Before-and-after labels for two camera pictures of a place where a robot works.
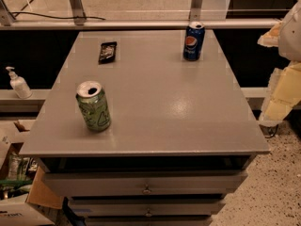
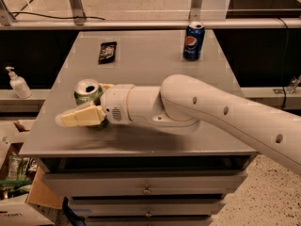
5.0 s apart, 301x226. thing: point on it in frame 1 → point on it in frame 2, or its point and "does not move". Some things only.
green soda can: x=94 y=105 does not move
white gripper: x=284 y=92 → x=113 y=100
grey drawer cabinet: x=181 y=138 does not move
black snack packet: x=107 y=53 does not move
